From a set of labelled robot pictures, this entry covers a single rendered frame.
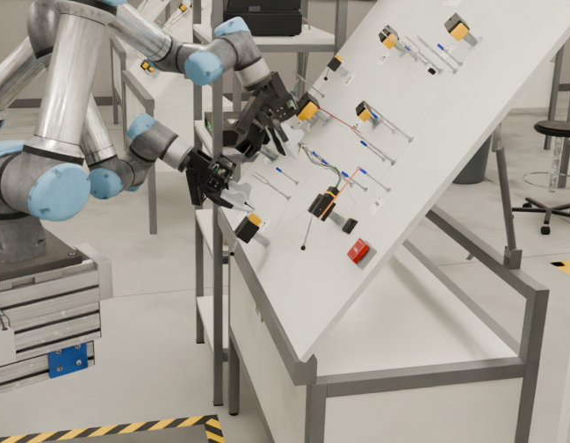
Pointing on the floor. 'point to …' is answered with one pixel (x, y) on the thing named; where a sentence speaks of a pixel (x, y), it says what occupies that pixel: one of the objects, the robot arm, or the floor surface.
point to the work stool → (559, 128)
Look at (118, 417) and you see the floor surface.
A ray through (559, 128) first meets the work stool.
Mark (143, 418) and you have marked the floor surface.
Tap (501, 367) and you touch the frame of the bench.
